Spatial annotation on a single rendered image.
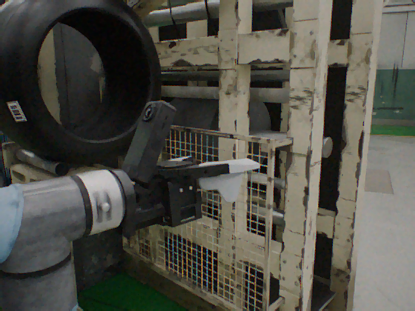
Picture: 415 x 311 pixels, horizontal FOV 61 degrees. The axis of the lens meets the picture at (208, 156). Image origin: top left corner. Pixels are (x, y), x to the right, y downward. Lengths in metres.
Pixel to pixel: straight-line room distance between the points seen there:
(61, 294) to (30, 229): 0.09
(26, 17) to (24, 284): 0.88
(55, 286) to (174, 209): 0.16
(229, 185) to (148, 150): 0.13
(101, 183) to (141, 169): 0.06
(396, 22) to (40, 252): 10.13
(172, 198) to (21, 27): 0.81
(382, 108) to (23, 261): 9.97
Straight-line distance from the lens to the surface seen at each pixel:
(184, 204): 0.50
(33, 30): 1.17
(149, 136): 0.46
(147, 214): 0.48
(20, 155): 1.52
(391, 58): 10.25
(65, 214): 0.41
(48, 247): 0.42
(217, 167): 0.48
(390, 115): 10.22
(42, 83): 1.60
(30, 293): 0.44
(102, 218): 0.43
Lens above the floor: 1.19
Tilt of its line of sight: 12 degrees down
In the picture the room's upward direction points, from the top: straight up
